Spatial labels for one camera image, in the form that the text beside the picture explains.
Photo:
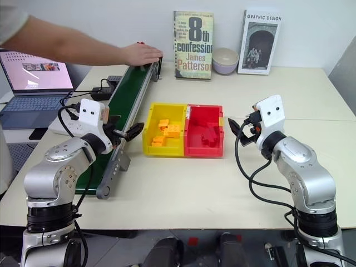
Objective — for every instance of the yellow plastic bin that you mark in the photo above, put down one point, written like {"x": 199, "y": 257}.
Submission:
{"x": 155, "y": 148}

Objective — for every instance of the yellow toy brick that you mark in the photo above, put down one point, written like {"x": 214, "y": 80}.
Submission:
{"x": 158, "y": 141}
{"x": 164, "y": 123}
{"x": 173, "y": 130}

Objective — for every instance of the red toy block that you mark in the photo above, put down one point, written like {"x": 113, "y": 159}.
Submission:
{"x": 210, "y": 136}

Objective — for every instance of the graphic design white book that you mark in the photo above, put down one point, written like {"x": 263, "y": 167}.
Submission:
{"x": 260, "y": 41}

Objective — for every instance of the pale lilac bowl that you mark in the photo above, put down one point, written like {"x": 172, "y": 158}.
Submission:
{"x": 225, "y": 62}

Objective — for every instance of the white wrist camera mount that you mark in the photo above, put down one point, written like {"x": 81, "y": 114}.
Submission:
{"x": 90, "y": 116}
{"x": 271, "y": 111}

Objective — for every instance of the dark rounded shape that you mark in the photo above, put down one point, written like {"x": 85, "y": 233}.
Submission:
{"x": 232, "y": 250}
{"x": 162, "y": 253}

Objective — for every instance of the open blue-grey laptop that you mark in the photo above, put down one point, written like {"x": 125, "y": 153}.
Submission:
{"x": 36, "y": 83}

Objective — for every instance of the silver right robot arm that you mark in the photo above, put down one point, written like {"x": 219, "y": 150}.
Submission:
{"x": 308, "y": 180}

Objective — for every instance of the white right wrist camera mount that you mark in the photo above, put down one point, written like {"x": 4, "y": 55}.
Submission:
{"x": 271, "y": 111}

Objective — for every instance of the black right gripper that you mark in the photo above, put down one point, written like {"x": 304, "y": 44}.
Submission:
{"x": 254, "y": 125}

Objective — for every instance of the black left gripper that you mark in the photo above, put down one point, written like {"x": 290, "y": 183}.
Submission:
{"x": 115, "y": 133}

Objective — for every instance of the grey panel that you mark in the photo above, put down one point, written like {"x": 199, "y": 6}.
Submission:
{"x": 345, "y": 80}

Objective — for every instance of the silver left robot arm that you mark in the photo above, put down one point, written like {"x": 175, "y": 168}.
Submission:
{"x": 55, "y": 178}

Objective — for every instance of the person's bare forearm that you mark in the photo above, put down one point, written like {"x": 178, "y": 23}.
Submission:
{"x": 64, "y": 47}

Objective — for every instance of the person's bare hand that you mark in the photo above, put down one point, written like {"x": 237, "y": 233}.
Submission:
{"x": 143, "y": 55}

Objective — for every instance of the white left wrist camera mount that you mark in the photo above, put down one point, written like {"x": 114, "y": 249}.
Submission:
{"x": 90, "y": 116}

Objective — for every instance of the red plastic bin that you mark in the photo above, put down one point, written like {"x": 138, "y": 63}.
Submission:
{"x": 200, "y": 151}

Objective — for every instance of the black controller box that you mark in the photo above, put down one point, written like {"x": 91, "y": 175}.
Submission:
{"x": 114, "y": 78}

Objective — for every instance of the white power strip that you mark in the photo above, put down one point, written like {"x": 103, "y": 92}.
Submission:
{"x": 62, "y": 126}

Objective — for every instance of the green conveyor belt grey frame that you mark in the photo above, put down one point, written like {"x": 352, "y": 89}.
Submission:
{"x": 130, "y": 86}

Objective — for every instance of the black power adapter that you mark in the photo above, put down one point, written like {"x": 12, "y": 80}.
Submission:
{"x": 101, "y": 93}

